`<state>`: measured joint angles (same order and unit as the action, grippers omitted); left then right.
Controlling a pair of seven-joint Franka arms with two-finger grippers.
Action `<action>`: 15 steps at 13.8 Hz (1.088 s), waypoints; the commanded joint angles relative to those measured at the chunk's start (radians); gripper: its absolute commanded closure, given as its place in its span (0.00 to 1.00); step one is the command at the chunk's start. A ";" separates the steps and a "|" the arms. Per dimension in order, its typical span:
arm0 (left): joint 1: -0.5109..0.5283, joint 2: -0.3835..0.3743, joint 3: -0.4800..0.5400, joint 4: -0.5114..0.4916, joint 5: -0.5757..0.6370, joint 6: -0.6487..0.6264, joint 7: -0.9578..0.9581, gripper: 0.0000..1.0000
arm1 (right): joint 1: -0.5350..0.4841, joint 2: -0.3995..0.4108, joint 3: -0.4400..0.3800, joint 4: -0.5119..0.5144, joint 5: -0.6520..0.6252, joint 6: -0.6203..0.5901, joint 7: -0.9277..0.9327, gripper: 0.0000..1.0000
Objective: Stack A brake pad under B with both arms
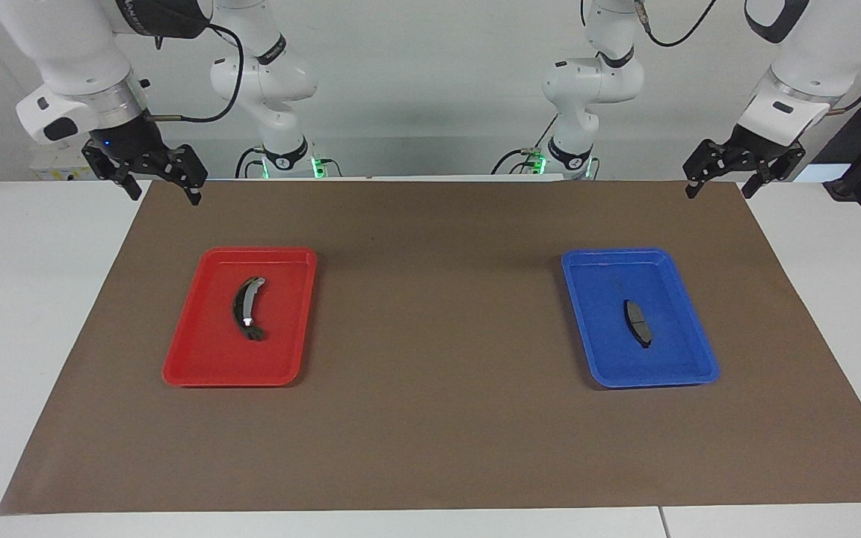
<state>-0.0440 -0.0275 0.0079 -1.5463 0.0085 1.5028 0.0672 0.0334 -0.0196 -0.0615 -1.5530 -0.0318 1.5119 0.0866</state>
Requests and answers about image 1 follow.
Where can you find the white power box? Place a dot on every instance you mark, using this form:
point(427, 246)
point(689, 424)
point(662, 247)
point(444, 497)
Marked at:
point(57, 170)

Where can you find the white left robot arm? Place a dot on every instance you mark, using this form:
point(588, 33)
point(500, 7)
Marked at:
point(812, 60)

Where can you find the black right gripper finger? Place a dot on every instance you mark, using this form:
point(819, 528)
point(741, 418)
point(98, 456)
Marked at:
point(131, 185)
point(191, 172)

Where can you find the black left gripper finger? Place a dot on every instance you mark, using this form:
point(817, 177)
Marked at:
point(703, 164)
point(759, 181)

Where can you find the dark grey brake pad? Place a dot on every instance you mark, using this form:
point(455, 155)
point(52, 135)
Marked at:
point(637, 321)

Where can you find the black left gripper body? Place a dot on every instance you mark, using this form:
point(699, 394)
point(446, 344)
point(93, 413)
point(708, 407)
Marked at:
point(759, 153)

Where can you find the brown table mat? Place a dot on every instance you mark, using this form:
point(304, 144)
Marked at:
point(430, 433)

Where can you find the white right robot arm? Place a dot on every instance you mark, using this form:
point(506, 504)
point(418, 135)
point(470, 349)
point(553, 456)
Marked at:
point(72, 45)

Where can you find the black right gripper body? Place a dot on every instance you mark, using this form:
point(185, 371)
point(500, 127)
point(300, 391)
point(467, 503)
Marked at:
point(131, 149)

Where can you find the blue plastic tray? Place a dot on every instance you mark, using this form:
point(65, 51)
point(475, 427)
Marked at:
point(610, 336)

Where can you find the red plastic tray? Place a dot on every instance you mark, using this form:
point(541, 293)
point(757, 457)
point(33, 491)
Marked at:
point(206, 351)

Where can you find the curved brake shoe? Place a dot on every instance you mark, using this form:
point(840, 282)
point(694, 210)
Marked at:
point(249, 302)

